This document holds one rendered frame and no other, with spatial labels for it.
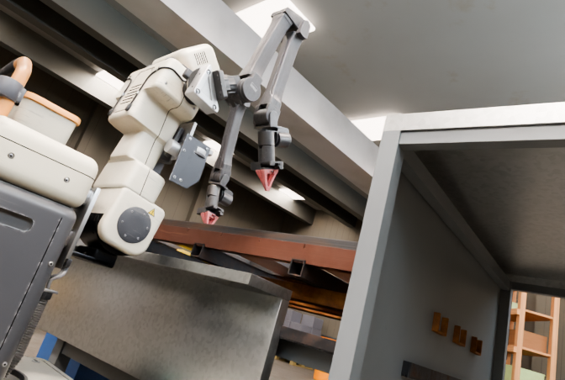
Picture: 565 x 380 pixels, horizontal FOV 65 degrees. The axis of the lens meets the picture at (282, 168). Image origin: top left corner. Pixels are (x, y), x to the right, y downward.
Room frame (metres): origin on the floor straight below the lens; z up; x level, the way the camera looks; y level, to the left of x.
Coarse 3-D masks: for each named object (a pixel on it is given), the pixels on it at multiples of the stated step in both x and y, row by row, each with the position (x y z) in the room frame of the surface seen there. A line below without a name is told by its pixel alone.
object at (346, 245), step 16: (176, 224) 1.81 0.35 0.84; (192, 224) 1.75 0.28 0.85; (208, 224) 1.69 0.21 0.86; (288, 240) 1.43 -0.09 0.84; (304, 240) 1.39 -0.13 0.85; (320, 240) 1.35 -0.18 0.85; (336, 240) 1.32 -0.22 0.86; (192, 256) 2.57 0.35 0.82; (240, 256) 2.33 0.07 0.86; (272, 272) 2.26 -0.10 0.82; (336, 272) 1.63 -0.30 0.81
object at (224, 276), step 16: (80, 240) 1.76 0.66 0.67; (128, 256) 1.54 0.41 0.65; (144, 256) 1.49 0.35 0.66; (160, 256) 1.44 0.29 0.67; (176, 272) 1.67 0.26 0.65; (192, 272) 1.62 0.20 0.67; (208, 272) 1.29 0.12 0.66; (224, 272) 1.24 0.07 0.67; (240, 272) 1.21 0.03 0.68; (256, 288) 1.42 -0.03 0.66; (272, 288) 1.26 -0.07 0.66
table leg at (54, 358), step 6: (60, 342) 2.13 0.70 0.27; (54, 348) 2.14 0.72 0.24; (60, 348) 2.11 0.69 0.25; (54, 354) 2.13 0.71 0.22; (60, 354) 2.11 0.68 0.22; (48, 360) 2.15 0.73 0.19; (54, 360) 2.12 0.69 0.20; (60, 360) 2.12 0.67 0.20; (66, 360) 2.14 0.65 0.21; (60, 366) 2.13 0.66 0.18; (66, 366) 2.15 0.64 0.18
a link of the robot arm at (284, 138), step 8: (272, 112) 1.34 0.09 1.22; (272, 120) 1.35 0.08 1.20; (256, 128) 1.39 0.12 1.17; (264, 128) 1.39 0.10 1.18; (272, 128) 1.39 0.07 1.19; (280, 128) 1.39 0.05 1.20; (280, 136) 1.40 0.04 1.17; (288, 136) 1.43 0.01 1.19; (280, 144) 1.41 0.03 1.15; (288, 144) 1.44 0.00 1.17
